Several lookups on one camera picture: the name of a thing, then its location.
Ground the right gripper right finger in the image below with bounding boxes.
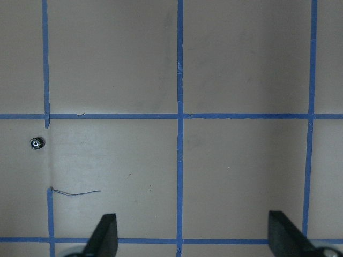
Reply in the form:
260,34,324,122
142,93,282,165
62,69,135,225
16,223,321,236
267,211,320,257

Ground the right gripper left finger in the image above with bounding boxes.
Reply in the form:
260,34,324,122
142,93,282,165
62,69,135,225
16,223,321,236
81,214,118,257

